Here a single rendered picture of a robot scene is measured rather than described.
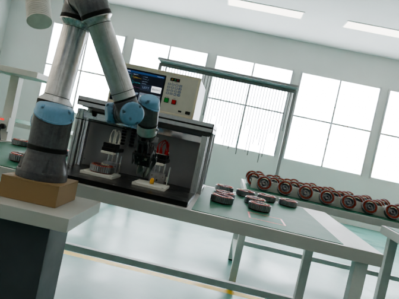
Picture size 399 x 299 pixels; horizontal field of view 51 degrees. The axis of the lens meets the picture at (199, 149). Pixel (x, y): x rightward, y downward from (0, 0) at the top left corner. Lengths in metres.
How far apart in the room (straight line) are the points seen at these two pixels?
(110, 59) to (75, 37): 0.17
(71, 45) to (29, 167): 0.43
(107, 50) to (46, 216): 0.53
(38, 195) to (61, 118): 0.23
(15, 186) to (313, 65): 7.66
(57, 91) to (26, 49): 8.06
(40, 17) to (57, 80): 1.63
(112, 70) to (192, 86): 0.77
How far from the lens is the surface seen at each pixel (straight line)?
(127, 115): 1.34
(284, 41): 8.60
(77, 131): 2.12
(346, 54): 8.77
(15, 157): 2.07
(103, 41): 1.36
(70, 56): 1.46
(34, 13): 3.03
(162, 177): 2.05
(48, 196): 1.29
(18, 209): 1.24
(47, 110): 1.31
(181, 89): 2.06
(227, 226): 1.67
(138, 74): 2.11
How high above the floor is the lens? 1.04
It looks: 2 degrees down
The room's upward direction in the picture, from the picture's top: 12 degrees clockwise
